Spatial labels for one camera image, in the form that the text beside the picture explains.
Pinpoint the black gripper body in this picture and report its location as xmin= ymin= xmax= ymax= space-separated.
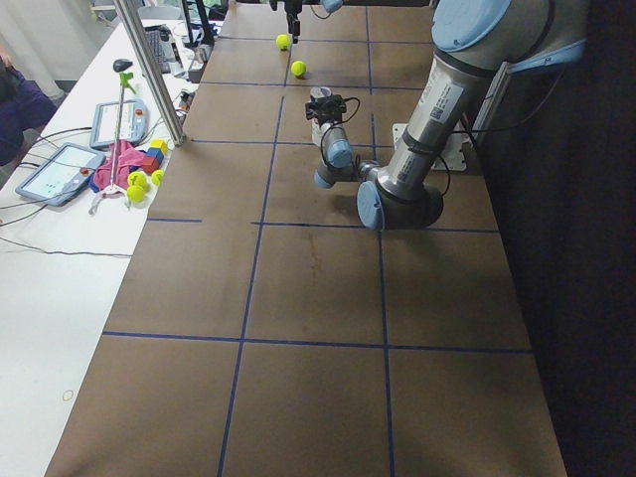
xmin=285 ymin=0 xmax=301 ymax=22
xmin=305 ymin=94 xmax=347 ymax=123

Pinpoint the yellow tennis ball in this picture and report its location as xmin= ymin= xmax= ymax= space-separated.
xmin=290 ymin=61 xmax=307 ymax=79
xmin=275 ymin=34 xmax=292 ymax=51

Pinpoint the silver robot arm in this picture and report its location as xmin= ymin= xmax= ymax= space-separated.
xmin=284 ymin=0 xmax=344 ymax=44
xmin=305 ymin=1 xmax=589 ymax=231

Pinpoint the spare tennis ball three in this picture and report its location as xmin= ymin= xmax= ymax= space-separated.
xmin=151 ymin=169 xmax=164 ymax=186

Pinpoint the spare tennis ball two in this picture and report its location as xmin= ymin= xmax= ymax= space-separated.
xmin=127 ymin=170 xmax=149 ymax=191

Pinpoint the spare tennis ball one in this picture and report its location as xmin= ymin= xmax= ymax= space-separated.
xmin=126 ymin=185 xmax=146 ymax=203

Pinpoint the black keyboard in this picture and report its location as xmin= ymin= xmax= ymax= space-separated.
xmin=145 ymin=30 xmax=170 ymax=75

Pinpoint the grabber reacher tool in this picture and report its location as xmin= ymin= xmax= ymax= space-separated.
xmin=88 ymin=71 xmax=134 ymax=216

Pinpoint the yellow cube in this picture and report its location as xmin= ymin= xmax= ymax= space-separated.
xmin=147 ymin=139 xmax=170 ymax=159

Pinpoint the blue cube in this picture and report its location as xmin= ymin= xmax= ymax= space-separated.
xmin=145 ymin=147 xmax=165 ymax=165

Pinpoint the black computer mouse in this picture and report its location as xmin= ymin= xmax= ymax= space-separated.
xmin=112 ymin=59 xmax=133 ymax=73

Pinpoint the far teach pendant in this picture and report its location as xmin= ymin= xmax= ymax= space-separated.
xmin=89 ymin=98 xmax=149 ymax=150

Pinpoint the teach pendant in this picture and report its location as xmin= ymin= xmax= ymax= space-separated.
xmin=15 ymin=142 xmax=105 ymax=207
xmin=89 ymin=98 xmax=149 ymax=150

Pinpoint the red cube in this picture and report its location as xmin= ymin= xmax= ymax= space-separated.
xmin=139 ymin=155 xmax=160 ymax=175

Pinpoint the pink cloth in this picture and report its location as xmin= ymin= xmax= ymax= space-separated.
xmin=89 ymin=139 xmax=146 ymax=192

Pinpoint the near teach pendant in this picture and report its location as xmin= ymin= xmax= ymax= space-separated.
xmin=15 ymin=142 xmax=105 ymax=207

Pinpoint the black camera cable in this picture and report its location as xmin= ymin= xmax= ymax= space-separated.
xmin=320 ymin=96 xmax=379 ymax=170

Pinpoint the aluminium frame post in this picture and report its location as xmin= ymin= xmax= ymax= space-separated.
xmin=113 ymin=0 xmax=186 ymax=146

